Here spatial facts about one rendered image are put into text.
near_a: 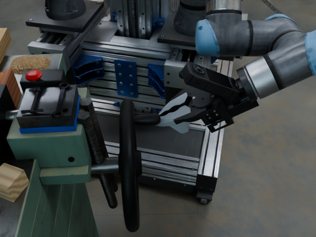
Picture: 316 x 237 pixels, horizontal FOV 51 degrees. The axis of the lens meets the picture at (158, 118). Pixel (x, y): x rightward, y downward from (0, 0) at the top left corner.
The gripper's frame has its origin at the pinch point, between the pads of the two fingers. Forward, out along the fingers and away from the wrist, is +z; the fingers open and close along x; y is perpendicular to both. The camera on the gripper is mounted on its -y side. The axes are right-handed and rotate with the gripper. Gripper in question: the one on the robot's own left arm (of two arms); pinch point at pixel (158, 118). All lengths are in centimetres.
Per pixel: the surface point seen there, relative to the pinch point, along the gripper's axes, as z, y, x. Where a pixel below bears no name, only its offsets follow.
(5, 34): 33, -22, 34
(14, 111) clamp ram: 21.2, -19.0, -1.6
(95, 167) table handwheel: 16.4, 0.2, -5.3
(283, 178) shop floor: -12, 113, 44
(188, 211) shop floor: 32, 87, 29
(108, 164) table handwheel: 13.8, 1.4, -5.0
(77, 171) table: 16.2, -5.3, -9.8
